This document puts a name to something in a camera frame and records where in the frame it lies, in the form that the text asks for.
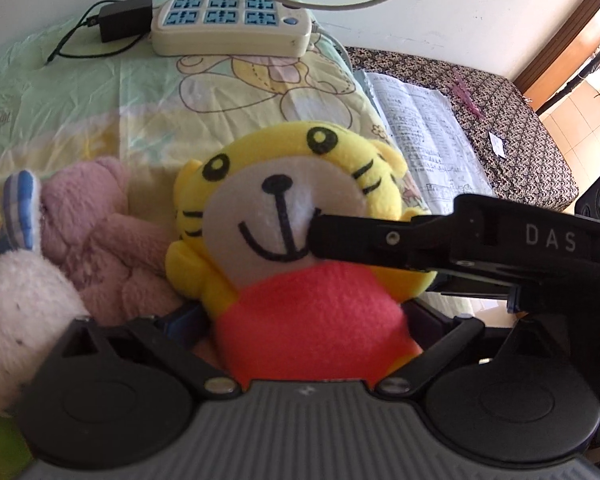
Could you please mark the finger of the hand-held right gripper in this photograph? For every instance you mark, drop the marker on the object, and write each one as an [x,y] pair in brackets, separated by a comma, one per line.
[355,240]
[480,287]

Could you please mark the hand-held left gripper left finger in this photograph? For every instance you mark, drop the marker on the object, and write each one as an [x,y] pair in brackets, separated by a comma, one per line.
[185,322]

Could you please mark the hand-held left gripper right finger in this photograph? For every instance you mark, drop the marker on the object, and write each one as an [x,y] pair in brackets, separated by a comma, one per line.
[440,355]

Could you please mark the yellow tiger plush toy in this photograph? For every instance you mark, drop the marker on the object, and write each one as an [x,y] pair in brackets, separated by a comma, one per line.
[305,320]

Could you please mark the pink bear plush toy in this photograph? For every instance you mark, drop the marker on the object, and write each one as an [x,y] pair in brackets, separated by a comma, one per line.
[105,240]

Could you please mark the white bunny plush toy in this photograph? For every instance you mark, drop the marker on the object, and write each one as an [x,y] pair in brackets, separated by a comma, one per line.
[25,305]

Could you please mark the small white card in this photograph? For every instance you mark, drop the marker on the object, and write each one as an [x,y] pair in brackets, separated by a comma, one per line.
[496,144]

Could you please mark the brown patterned cover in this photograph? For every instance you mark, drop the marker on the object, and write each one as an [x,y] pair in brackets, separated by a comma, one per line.
[520,125]

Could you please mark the cream power strip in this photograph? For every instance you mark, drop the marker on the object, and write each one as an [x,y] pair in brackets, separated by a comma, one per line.
[230,40]

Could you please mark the cartoon print bed sheet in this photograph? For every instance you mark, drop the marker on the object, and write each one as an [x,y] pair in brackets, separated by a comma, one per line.
[80,110]

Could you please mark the black power adapter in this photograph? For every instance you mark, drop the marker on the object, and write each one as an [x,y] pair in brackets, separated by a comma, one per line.
[125,20]

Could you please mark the wooden door frame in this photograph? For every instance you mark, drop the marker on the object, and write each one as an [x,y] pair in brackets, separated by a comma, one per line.
[570,30]

